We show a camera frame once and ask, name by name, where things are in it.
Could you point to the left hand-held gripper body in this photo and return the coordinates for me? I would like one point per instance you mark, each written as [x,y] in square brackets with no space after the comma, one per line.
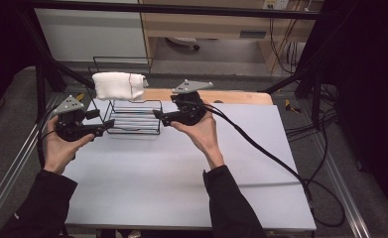
[69,122]

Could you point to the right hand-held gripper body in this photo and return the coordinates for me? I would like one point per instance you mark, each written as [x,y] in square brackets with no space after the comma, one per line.
[191,109]

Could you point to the white towel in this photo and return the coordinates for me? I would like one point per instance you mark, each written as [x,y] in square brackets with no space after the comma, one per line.
[115,86]

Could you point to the person's right hand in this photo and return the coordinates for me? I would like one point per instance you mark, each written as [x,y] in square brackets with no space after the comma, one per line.
[206,135]

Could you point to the person's left hand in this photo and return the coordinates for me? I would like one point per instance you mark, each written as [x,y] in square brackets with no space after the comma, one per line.
[59,152]

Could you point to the yellow black clamp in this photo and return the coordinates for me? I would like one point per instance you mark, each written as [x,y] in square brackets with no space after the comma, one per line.
[80,96]
[291,106]

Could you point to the wooden board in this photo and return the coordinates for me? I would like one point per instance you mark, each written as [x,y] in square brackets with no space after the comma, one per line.
[234,96]

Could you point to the black metal stand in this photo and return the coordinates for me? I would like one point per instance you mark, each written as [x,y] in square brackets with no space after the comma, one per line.
[51,66]
[309,79]

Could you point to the grey chair base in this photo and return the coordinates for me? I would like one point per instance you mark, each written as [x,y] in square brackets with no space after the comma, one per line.
[183,41]

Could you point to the white cabinet panel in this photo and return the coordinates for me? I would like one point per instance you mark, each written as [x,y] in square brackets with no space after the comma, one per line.
[89,33]

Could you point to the wooden desk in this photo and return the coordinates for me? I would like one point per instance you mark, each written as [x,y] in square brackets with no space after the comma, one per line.
[208,28]

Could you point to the black curtain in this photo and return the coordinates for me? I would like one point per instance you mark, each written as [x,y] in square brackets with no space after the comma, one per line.
[370,82]

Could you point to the aluminium rail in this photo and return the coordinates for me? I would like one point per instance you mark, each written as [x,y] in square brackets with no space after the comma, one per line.
[13,175]
[345,195]

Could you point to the black horizontal frame bar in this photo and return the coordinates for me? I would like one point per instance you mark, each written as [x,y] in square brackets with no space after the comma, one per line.
[181,10]

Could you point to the white wall socket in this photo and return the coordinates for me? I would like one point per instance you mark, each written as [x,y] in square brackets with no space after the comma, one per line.
[276,4]

